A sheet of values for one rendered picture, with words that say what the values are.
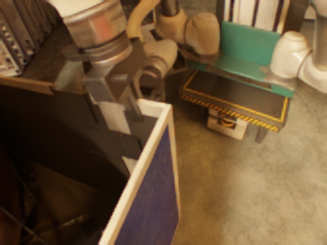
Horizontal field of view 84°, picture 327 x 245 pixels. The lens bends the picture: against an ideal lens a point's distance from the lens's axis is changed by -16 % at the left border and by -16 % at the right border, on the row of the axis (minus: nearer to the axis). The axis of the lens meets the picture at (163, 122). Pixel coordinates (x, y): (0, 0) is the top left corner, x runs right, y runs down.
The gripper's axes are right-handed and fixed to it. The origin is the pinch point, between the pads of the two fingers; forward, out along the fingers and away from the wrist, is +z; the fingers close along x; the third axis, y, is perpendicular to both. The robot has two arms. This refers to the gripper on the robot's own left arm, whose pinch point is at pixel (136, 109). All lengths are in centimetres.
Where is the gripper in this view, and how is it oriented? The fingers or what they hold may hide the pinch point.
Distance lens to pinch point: 44.9
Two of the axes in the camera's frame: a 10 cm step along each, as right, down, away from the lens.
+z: 2.5, 6.6, 7.0
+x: 3.4, -7.4, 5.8
